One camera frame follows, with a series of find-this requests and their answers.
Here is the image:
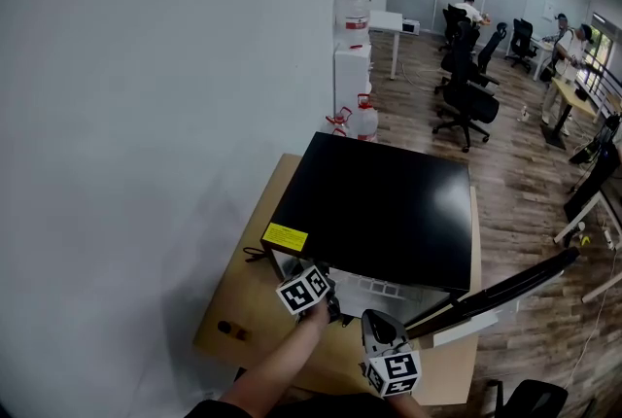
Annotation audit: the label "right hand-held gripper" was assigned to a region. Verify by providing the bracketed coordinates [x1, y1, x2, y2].
[360, 308, 423, 400]

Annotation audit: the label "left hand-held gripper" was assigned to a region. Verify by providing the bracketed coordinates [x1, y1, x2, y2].
[275, 263, 355, 329]

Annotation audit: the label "black mini fridge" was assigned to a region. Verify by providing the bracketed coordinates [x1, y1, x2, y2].
[260, 131, 582, 350]

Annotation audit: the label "person's black shirt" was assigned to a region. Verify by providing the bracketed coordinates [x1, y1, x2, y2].
[184, 390, 432, 418]

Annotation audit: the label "black office chair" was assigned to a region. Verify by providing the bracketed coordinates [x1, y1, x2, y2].
[487, 378, 570, 418]
[431, 20, 501, 154]
[476, 21, 509, 87]
[503, 17, 539, 75]
[438, 3, 471, 53]

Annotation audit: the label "clear water jug red cap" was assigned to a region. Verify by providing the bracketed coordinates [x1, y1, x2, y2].
[349, 92, 380, 143]
[324, 106, 354, 137]

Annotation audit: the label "white water dispenser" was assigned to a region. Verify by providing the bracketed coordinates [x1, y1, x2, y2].
[332, 43, 373, 117]

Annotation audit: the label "large clear water bottle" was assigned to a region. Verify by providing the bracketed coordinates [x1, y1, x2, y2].
[334, 0, 373, 50]

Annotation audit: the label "white desk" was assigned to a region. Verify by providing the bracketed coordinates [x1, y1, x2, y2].
[368, 9, 405, 82]

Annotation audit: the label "wooden desk black legs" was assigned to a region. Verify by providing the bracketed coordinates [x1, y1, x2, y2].
[539, 77, 600, 151]

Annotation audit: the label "white frame table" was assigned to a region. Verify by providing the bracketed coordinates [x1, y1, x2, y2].
[553, 189, 622, 304]

